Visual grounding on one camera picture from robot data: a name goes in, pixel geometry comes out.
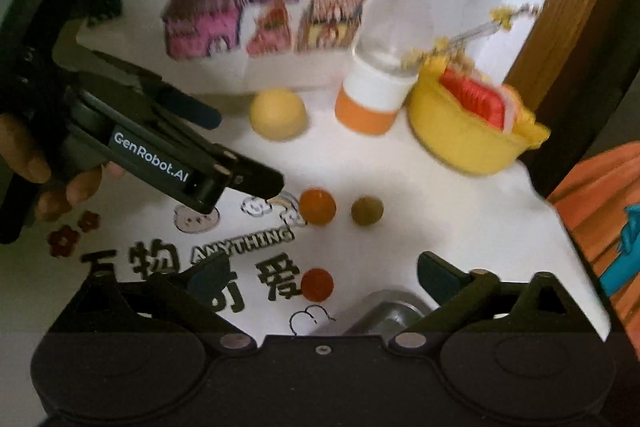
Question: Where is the orange dress lady poster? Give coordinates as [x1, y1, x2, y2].
[548, 142, 639, 347]

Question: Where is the red cherry tomato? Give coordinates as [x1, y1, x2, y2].
[300, 268, 334, 303]

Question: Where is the wooden door frame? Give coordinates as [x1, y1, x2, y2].
[506, 0, 597, 110]

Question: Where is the yellow flower twig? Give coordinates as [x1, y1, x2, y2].
[400, 3, 542, 70]

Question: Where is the small brown longan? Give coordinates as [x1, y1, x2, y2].
[350, 195, 384, 227]

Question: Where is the orange white cup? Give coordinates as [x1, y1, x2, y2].
[334, 52, 418, 135]

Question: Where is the yellow lemon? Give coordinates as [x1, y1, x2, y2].
[250, 88, 308, 142]

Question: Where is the small orange tangerine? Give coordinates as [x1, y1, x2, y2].
[299, 187, 337, 227]

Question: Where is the person's left hand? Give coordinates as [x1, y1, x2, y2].
[1, 114, 126, 221]

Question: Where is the metal baking tray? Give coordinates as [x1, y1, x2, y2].
[310, 289, 432, 340]

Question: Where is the yellow plastic bowl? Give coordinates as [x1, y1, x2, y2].
[407, 56, 550, 176]

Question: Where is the white printed tablecloth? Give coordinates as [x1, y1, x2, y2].
[1, 92, 612, 426]

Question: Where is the red item in bowl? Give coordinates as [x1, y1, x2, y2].
[439, 68, 518, 133]

